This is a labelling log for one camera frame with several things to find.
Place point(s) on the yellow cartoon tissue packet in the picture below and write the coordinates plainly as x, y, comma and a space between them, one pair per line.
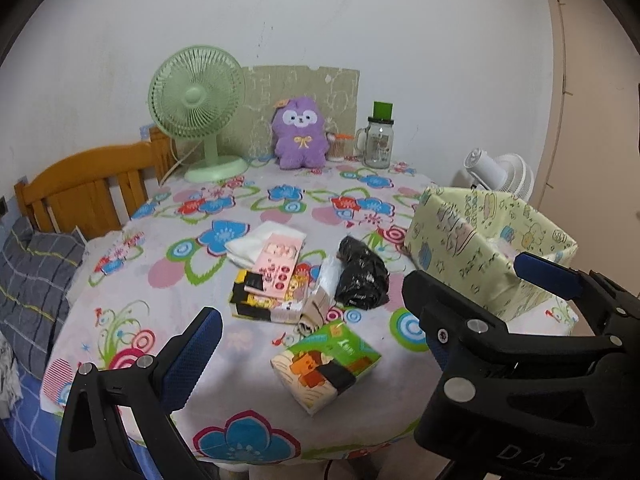
250, 307

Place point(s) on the brown folded cloth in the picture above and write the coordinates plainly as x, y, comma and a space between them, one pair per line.
307, 322

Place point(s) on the purple plush toy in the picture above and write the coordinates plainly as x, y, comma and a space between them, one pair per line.
300, 135

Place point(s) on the beige door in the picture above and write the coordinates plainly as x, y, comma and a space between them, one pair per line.
600, 85

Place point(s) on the white fan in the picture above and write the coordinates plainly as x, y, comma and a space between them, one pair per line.
505, 172

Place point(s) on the pink packet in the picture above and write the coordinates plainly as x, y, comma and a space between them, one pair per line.
280, 270

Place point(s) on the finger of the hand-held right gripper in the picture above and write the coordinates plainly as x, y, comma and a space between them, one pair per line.
547, 272
450, 305

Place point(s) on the glass mug jar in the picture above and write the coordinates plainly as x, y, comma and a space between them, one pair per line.
378, 145

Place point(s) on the grey plaid pillow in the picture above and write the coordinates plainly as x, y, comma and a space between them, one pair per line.
35, 280

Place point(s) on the green tissue packet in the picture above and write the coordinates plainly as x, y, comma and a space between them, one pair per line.
325, 365

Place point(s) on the green desk fan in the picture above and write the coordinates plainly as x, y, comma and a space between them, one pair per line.
192, 97

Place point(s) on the clear plastic packet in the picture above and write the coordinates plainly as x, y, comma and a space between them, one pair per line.
327, 280

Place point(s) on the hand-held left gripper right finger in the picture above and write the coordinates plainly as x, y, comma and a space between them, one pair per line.
441, 357

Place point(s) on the beige patterned board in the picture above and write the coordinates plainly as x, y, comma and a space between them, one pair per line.
300, 82

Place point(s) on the white patterned cloth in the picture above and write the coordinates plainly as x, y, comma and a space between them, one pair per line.
7, 375

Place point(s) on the black plastic packet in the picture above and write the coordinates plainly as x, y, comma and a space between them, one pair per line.
362, 275

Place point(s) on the cotton swab jar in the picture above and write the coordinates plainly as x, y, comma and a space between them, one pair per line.
337, 149

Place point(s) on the floral tablecloth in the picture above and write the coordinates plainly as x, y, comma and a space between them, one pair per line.
240, 360

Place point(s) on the yellow patterned storage box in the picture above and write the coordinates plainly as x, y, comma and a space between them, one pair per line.
450, 240

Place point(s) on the green plastic tab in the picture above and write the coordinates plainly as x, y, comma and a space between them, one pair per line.
383, 111

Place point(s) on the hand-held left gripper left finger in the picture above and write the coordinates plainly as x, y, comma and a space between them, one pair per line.
192, 355

